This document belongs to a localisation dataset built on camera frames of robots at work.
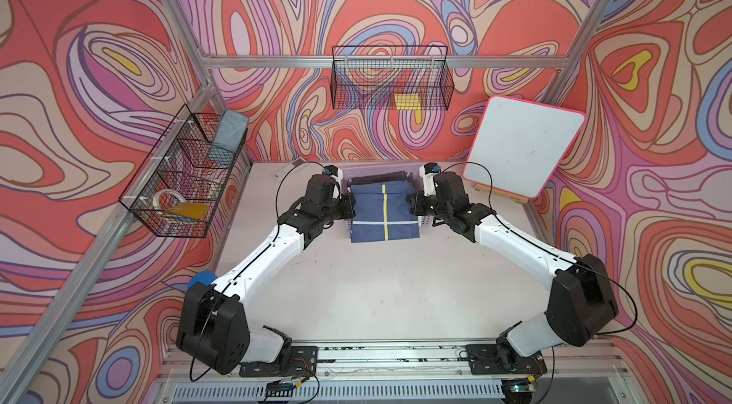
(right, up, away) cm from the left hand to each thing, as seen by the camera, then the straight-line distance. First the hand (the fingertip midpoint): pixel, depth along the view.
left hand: (358, 199), depth 82 cm
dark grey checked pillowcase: (+8, +7, +29) cm, 30 cm away
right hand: (+15, -1, +3) cm, 16 cm away
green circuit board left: (-20, -48, -10) cm, 53 cm away
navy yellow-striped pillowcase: (+7, -4, +3) cm, 9 cm away
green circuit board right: (+40, -48, -11) cm, 63 cm away
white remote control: (-33, +10, +33) cm, 48 cm away
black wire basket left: (-49, +11, -1) cm, 50 cm away
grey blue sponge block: (-37, +20, -1) cm, 42 cm away
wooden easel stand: (+52, +1, +23) cm, 57 cm away
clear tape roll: (-48, +2, -14) cm, 50 cm away
